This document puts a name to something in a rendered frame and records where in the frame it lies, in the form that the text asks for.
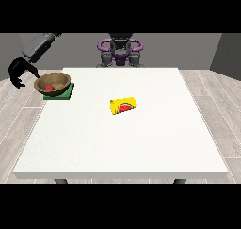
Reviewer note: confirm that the brown wooden bowl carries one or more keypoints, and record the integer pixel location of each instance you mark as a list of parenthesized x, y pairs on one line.
[(56, 80)]

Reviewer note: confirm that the yellow cup with melon print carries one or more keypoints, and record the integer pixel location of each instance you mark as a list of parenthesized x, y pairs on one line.
[(122, 105)]

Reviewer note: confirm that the dark table leg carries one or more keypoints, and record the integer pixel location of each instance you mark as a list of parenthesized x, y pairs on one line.
[(61, 181), (179, 181)]

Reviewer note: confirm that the grey robot trunk purple rings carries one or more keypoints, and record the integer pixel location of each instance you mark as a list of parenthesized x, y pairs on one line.
[(120, 52)]

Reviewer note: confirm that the green square pad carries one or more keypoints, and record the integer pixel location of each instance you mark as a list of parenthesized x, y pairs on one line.
[(66, 94)]

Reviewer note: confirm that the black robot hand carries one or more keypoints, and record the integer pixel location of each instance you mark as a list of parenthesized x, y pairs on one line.
[(16, 70)]

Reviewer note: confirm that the small red ball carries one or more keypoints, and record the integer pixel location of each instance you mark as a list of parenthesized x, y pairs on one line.
[(49, 87)]

